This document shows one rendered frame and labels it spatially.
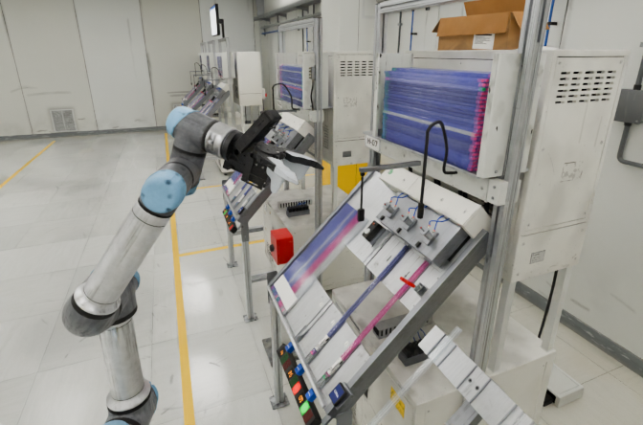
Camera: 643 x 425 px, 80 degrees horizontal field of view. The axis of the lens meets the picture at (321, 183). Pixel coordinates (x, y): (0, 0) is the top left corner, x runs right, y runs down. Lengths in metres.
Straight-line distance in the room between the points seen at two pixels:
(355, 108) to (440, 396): 1.68
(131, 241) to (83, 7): 8.96
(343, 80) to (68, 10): 7.87
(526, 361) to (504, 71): 1.10
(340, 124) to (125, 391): 1.81
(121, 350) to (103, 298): 0.29
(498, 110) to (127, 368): 1.19
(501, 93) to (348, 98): 1.50
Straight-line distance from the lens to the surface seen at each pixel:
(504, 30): 1.57
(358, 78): 2.50
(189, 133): 0.88
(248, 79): 5.59
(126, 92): 9.64
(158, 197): 0.78
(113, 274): 0.91
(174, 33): 9.59
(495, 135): 1.11
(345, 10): 4.36
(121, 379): 1.28
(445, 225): 1.25
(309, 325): 1.49
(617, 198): 2.72
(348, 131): 2.51
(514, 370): 1.72
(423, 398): 1.50
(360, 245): 1.51
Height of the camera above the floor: 1.71
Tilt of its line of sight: 19 degrees down
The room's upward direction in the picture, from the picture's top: straight up
